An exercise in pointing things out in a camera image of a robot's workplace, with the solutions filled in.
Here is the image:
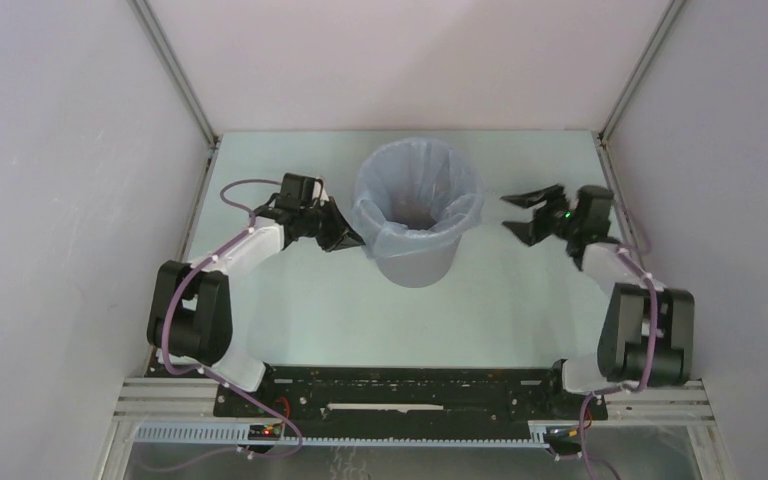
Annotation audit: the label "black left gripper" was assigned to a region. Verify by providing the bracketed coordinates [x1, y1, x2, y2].
[300, 197, 365, 253]

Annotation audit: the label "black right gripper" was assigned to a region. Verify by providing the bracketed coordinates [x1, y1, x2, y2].
[501, 182, 581, 248]

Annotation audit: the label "light blue plastic trash bag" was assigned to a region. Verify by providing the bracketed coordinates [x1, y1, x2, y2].
[350, 136, 488, 261]

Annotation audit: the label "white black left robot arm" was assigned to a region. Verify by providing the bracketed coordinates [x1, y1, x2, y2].
[147, 173, 363, 417]

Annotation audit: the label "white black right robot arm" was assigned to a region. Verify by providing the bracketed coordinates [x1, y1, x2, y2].
[502, 184, 695, 418]

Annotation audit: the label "grey plastic trash bin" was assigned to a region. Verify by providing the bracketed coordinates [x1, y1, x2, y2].
[357, 137, 488, 289]

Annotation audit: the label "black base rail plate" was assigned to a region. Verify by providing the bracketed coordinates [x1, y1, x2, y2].
[213, 366, 608, 439]

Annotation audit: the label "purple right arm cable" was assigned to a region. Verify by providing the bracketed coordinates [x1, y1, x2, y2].
[576, 205, 660, 480]

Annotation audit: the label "white slotted cable duct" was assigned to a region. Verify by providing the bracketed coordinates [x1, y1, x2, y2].
[133, 422, 573, 449]

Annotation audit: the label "right corner aluminium post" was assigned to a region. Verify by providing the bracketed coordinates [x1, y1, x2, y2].
[598, 0, 688, 146]

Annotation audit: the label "corner aluminium post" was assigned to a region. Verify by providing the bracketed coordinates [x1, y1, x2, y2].
[598, 0, 688, 146]
[127, 0, 219, 150]

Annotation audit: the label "left corner aluminium post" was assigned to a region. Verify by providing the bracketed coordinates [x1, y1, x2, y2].
[127, 0, 219, 150]

